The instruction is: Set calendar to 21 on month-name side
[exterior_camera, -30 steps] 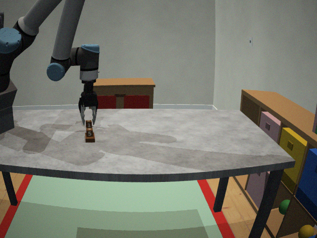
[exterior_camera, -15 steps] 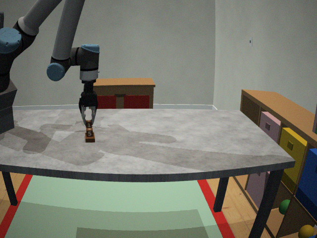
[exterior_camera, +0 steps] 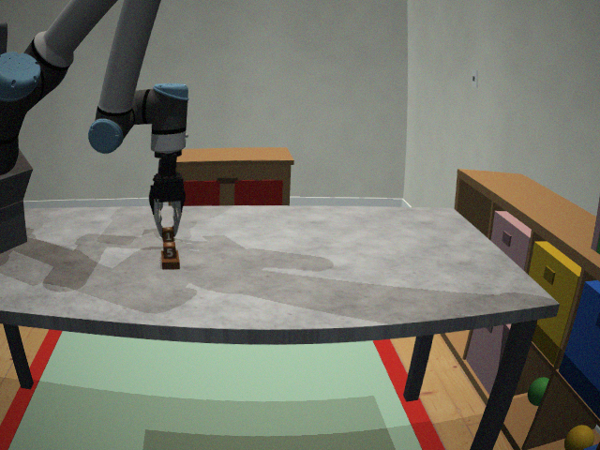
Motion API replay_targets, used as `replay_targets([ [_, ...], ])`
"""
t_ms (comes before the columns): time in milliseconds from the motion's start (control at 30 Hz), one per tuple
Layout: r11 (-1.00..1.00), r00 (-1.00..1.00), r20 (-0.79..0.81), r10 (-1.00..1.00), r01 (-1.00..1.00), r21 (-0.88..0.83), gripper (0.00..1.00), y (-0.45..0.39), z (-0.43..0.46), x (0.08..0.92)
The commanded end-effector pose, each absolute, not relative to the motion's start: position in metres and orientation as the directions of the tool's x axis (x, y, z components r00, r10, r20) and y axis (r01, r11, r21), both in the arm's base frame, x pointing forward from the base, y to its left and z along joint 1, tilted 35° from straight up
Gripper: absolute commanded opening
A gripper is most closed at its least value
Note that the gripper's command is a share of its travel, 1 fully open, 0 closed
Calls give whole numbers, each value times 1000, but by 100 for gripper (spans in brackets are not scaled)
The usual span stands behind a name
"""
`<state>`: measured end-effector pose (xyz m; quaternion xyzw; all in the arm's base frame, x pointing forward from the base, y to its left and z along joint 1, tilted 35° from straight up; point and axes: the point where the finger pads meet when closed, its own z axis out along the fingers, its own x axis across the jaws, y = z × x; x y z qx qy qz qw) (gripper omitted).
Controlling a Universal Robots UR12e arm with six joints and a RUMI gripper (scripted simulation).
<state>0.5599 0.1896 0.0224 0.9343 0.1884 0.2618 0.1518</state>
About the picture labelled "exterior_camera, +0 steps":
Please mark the brown wooden cube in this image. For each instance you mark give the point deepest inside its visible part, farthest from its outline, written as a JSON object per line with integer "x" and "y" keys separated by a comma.
{"x": 167, "y": 234}
{"x": 169, "y": 250}

